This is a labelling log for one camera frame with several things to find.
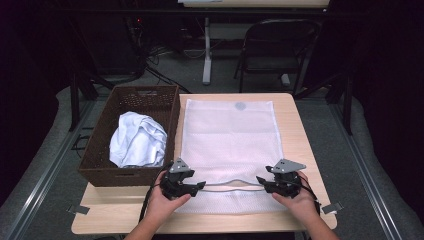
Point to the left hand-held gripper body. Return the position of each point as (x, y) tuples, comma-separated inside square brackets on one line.
[(175, 188)]

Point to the person's left hand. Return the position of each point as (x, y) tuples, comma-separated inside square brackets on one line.
[(165, 206)]

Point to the person's right hand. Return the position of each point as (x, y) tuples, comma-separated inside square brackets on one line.
[(300, 203)]

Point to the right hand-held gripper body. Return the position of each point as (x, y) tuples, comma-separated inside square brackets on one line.
[(285, 185)]

